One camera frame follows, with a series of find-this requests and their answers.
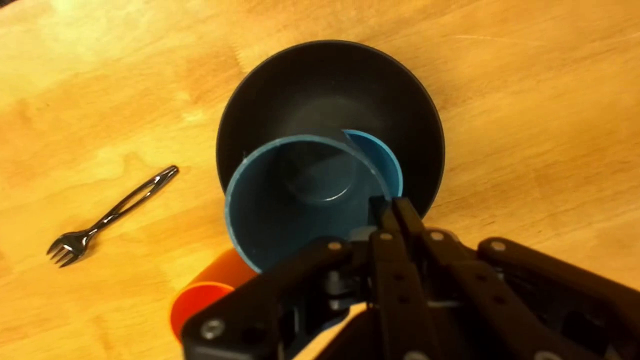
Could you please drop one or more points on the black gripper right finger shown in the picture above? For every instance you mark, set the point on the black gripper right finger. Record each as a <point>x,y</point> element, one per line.
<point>520,307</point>

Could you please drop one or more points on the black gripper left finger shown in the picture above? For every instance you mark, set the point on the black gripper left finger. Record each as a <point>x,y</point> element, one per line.
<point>281,313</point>

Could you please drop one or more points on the orange plastic cup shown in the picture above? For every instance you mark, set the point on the orange plastic cup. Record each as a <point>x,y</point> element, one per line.
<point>200,301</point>

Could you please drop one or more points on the dark teal green cup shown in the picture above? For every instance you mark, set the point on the dark teal green cup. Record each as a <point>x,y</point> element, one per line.
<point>267,213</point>

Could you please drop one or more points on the metal fork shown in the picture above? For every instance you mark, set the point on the metal fork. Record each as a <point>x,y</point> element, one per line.
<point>72,243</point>

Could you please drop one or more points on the black bowl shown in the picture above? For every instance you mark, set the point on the black bowl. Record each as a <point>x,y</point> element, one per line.
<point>321,80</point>

